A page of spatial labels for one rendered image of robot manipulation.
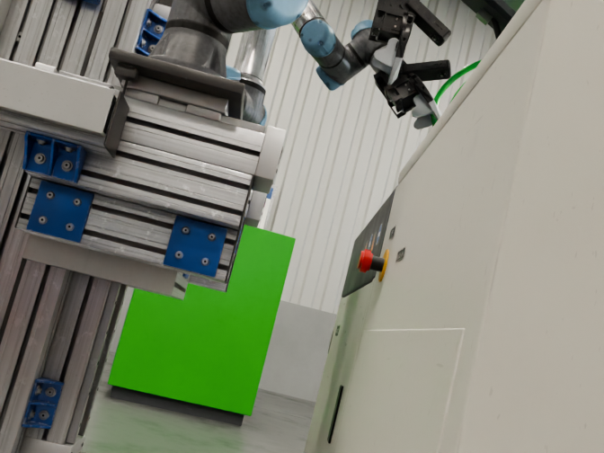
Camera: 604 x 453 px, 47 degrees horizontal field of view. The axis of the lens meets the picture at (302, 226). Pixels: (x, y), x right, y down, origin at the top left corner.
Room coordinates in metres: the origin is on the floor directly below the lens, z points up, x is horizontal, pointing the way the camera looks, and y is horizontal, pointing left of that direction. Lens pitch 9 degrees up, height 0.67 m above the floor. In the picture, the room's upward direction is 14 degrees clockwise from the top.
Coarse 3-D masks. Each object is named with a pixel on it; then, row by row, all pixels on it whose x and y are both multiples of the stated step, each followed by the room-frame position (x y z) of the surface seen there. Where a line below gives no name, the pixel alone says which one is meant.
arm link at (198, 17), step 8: (176, 0) 1.16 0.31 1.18; (184, 0) 1.14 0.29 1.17; (192, 0) 1.14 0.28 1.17; (200, 0) 1.12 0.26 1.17; (208, 0) 1.11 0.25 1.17; (176, 8) 1.15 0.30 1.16; (184, 8) 1.14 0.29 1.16; (192, 8) 1.14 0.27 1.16; (200, 8) 1.13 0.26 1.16; (208, 8) 1.12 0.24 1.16; (168, 16) 1.17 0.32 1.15; (176, 16) 1.15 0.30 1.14; (184, 16) 1.14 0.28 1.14; (192, 16) 1.14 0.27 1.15; (200, 16) 1.14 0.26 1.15; (208, 16) 1.13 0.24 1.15; (208, 24) 1.14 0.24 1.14; (216, 24) 1.14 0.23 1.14; (224, 32) 1.17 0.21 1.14; (232, 32) 1.16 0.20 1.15
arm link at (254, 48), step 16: (256, 32) 1.77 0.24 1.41; (272, 32) 1.79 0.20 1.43; (240, 48) 1.79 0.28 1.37; (256, 48) 1.77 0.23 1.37; (240, 64) 1.78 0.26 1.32; (256, 64) 1.78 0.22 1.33; (240, 80) 1.76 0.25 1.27; (256, 80) 1.77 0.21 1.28; (256, 96) 1.77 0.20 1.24; (256, 112) 1.78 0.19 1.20
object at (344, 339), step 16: (368, 288) 1.23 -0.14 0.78; (352, 304) 1.45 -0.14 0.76; (336, 320) 1.81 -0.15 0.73; (352, 320) 1.37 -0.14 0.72; (336, 336) 1.68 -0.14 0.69; (352, 336) 1.29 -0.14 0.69; (336, 352) 1.57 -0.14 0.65; (352, 352) 1.23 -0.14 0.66; (336, 368) 1.48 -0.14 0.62; (336, 384) 1.39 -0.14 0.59; (320, 400) 1.71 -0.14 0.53; (336, 400) 1.27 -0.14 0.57; (320, 416) 1.60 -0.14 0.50; (336, 416) 1.25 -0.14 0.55; (320, 432) 1.50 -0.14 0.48; (336, 432) 1.19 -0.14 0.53; (320, 448) 1.42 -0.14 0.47
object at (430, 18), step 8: (416, 0) 1.36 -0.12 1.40; (408, 8) 1.38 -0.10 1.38; (416, 8) 1.36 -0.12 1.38; (424, 8) 1.36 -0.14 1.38; (416, 16) 1.38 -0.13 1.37; (424, 16) 1.36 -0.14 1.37; (432, 16) 1.37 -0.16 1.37; (416, 24) 1.40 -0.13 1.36; (424, 24) 1.38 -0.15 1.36; (432, 24) 1.37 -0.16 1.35; (440, 24) 1.37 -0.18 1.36; (424, 32) 1.41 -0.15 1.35; (432, 32) 1.38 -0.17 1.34; (440, 32) 1.37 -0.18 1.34; (448, 32) 1.37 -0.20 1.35; (432, 40) 1.40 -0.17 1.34; (440, 40) 1.38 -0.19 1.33
